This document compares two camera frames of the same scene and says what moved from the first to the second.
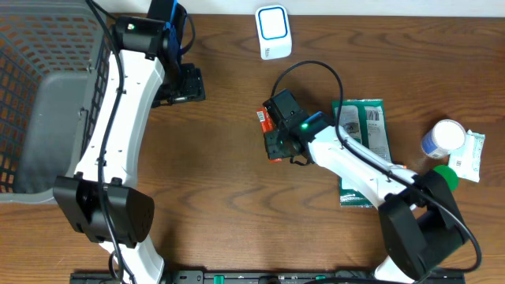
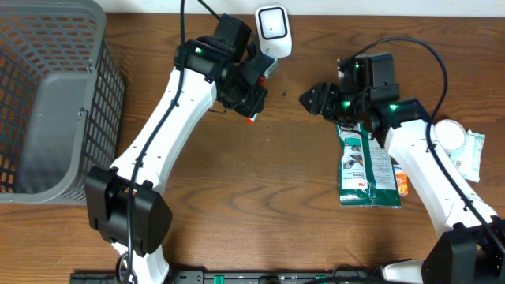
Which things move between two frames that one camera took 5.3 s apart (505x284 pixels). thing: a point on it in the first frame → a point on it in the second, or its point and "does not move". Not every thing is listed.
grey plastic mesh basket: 54,56 does not move
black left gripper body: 181,84 → 245,91
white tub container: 447,136 does not move
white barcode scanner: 274,31 does not move
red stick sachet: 267,125 → 261,83
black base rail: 266,277 does not move
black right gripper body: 278,145 → 349,107
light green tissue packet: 467,160 does not move
